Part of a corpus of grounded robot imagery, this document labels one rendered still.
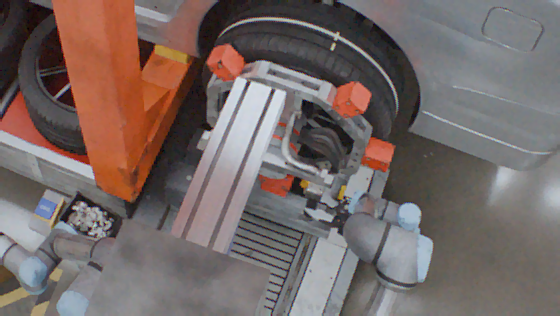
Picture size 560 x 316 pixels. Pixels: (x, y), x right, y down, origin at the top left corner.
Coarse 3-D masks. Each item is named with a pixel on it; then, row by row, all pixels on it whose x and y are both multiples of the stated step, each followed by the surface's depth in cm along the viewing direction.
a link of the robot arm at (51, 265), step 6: (36, 252) 219; (42, 252) 218; (42, 258) 217; (48, 258) 218; (48, 264) 218; (54, 264) 219; (48, 270) 218; (48, 276) 219; (42, 282) 217; (24, 288) 217; (30, 288) 215; (36, 288) 216; (42, 288) 219
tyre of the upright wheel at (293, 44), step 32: (256, 0) 271; (288, 0) 264; (224, 32) 274; (256, 32) 260; (288, 32) 256; (320, 32) 256; (352, 32) 260; (288, 64) 258; (320, 64) 253; (352, 64) 257; (384, 64) 265; (384, 96) 265; (384, 128) 270
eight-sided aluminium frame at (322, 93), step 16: (256, 64) 258; (272, 64) 256; (256, 80) 256; (272, 80) 254; (304, 80) 255; (320, 80) 255; (208, 96) 274; (224, 96) 282; (304, 96) 255; (320, 96) 252; (208, 112) 283; (336, 112) 256; (352, 128) 261; (368, 128) 266; (304, 160) 299; (320, 160) 295; (352, 160) 277
